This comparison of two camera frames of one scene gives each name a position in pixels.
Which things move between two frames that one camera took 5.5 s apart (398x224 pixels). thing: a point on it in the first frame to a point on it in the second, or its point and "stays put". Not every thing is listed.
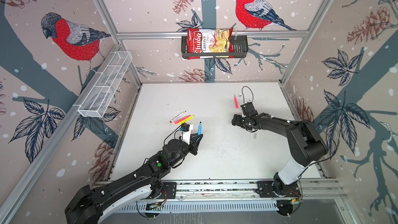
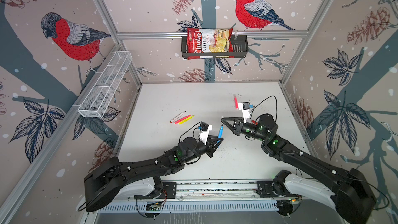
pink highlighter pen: x=179 y=121 stays put
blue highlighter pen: x=199 y=132 to x=221 y=133
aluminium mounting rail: x=249 y=190 stays put
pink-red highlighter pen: x=236 y=101 stays put
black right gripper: x=235 y=120 to x=237 y=123
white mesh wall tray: x=104 y=84 stays put
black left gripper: x=193 y=145 to x=210 y=143
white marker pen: x=171 y=121 stays put
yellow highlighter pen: x=186 y=120 stays put
